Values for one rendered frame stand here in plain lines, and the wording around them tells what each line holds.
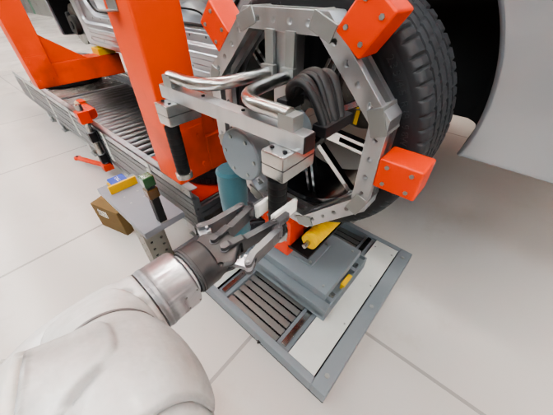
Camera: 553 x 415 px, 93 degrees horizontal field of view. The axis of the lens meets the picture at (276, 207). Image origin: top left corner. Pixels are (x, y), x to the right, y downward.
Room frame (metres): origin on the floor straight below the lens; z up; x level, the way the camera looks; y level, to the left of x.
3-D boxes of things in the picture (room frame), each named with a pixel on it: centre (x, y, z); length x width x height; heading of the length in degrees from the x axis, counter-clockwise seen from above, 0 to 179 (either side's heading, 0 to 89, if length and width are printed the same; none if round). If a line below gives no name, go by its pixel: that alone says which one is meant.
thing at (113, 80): (3.28, 2.37, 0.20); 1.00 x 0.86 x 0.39; 49
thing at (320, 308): (0.82, -0.12, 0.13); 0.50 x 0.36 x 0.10; 49
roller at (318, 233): (0.67, -0.18, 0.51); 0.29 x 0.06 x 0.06; 139
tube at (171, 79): (0.65, 0.13, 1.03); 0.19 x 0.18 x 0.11; 139
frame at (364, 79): (0.68, -0.03, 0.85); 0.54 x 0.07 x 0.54; 49
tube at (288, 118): (0.52, -0.02, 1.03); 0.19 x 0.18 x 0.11; 139
